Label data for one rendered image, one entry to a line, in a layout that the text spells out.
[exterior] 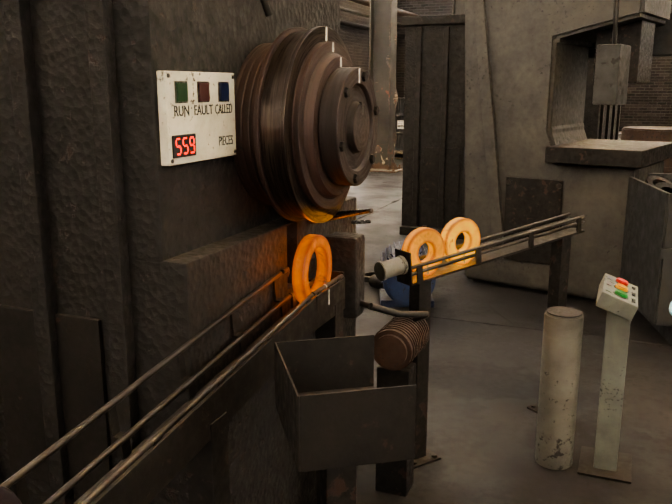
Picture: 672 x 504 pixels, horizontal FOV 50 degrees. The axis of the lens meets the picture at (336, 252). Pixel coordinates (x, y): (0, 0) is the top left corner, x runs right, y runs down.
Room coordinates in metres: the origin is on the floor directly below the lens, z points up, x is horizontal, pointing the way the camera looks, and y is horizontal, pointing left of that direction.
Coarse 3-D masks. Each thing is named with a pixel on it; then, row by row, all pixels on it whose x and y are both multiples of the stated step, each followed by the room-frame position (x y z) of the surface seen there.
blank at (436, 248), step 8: (416, 232) 2.18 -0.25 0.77; (424, 232) 2.19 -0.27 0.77; (432, 232) 2.21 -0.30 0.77; (408, 240) 2.17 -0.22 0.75; (416, 240) 2.17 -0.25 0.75; (424, 240) 2.19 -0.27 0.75; (432, 240) 2.21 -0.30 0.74; (440, 240) 2.23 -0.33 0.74; (408, 248) 2.16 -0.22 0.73; (416, 248) 2.17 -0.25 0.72; (432, 248) 2.22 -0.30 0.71; (440, 248) 2.23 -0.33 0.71; (416, 256) 2.17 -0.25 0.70; (432, 256) 2.21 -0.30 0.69; (440, 256) 2.23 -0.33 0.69; (432, 264) 2.21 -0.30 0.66; (424, 272) 2.19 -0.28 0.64; (432, 272) 2.21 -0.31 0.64
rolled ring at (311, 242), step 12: (312, 240) 1.76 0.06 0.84; (324, 240) 1.83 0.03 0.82; (300, 252) 1.74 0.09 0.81; (312, 252) 1.76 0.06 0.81; (324, 252) 1.84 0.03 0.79; (300, 264) 1.72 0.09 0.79; (324, 264) 1.85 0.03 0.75; (300, 276) 1.71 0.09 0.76; (324, 276) 1.84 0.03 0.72; (300, 288) 1.71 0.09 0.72; (312, 288) 1.82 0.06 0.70; (300, 300) 1.74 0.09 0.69
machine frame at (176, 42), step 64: (0, 0) 1.53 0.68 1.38; (64, 0) 1.47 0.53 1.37; (128, 0) 1.41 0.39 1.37; (192, 0) 1.53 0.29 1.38; (256, 0) 1.79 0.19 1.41; (320, 0) 2.14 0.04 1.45; (0, 64) 1.54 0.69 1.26; (64, 64) 1.47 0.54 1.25; (128, 64) 1.42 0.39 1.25; (192, 64) 1.52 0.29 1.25; (0, 128) 1.54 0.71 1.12; (64, 128) 1.48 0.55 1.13; (128, 128) 1.42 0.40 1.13; (0, 192) 1.55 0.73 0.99; (64, 192) 1.48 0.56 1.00; (128, 192) 1.42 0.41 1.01; (192, 192) 1.50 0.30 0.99; (0, 256) 1.56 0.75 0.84; (64, 256) 1.49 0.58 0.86; (128, 256) 1.43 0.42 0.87; (192, 256) 1.43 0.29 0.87; (256, 256) 1.64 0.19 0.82; (0, 320) 1.55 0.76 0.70; (64, 320) 1.48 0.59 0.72; (128, 320) 1.41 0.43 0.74; (192, 320) 1.39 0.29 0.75; (256, 320) 1.63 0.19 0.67; (0, 384) 1.57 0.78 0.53; (64, 384) 1.49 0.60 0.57; (128, 384) 1.40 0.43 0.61; (0, 448) 1.58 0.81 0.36; (64, 448) 1.49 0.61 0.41; (256, 448) 1.62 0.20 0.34
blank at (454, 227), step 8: (448, 224) 2.27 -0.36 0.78; (456, 224) 2.26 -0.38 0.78; (464, 224) 2.28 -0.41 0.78; (472, 224) 2.30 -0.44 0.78; (448, 232) 2.24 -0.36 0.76; (456, 232) 2.26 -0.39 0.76; (464, 232) 2.30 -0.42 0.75; (472, 232) 2.30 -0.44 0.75; (448, 240) 2.24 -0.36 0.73; (464, 240) 2.32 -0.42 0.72; (472, 240) 2.30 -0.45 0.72; (448, 248) 2.24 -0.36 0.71; (456, 248) 2.26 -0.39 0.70; (464, 248) 2.30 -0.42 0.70; (456, 256) 2.26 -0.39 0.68; (456, 264) 2.27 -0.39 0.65
